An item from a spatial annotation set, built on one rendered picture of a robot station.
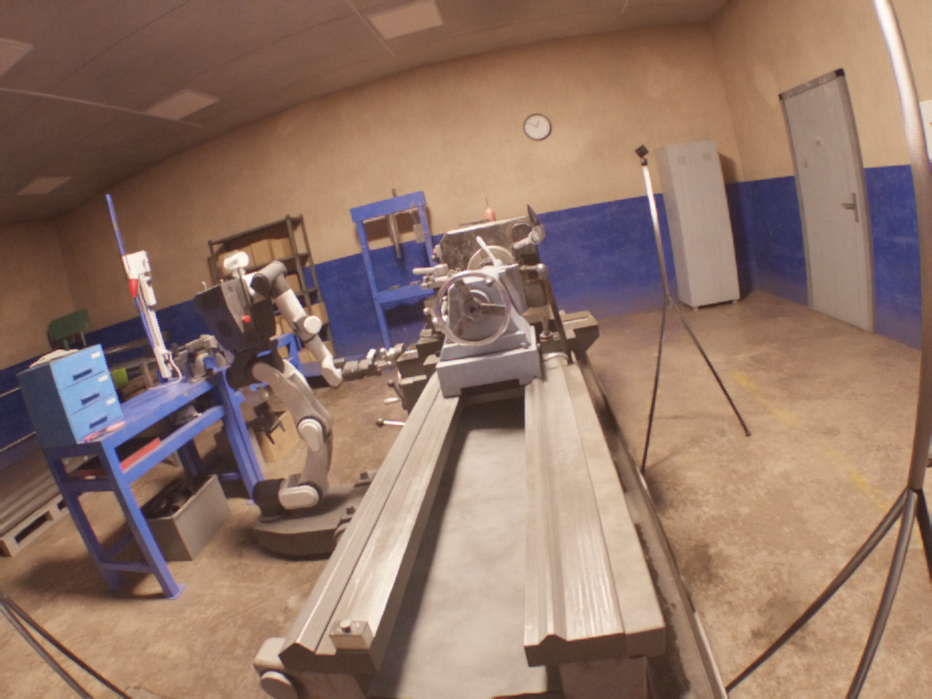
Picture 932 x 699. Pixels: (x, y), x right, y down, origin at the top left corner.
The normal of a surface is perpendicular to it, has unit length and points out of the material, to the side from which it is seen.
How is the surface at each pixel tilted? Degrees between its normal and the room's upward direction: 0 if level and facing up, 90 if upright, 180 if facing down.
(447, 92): 90
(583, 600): 0
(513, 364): 90
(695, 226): 90
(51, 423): 90
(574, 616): 0
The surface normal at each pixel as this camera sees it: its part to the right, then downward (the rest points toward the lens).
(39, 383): -0.11, 0.25
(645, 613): -0.21, -0.95
